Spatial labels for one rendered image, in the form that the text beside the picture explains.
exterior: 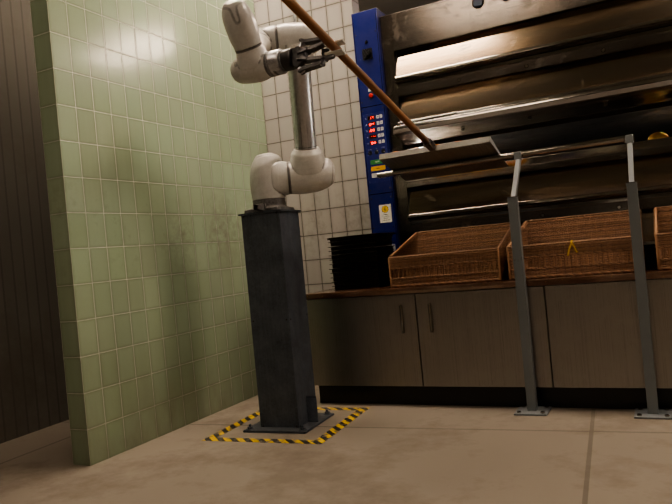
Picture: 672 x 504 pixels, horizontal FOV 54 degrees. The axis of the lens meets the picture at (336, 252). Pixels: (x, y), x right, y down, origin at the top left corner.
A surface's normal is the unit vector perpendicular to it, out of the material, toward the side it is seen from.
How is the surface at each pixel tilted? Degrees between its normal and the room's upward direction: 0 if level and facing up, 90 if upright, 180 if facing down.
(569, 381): 90
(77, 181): 90
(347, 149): 90
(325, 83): 90
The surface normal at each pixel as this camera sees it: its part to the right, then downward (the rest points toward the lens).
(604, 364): -0.45, 0.04
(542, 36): -0.45, -0.30
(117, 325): 0.89, -0.08
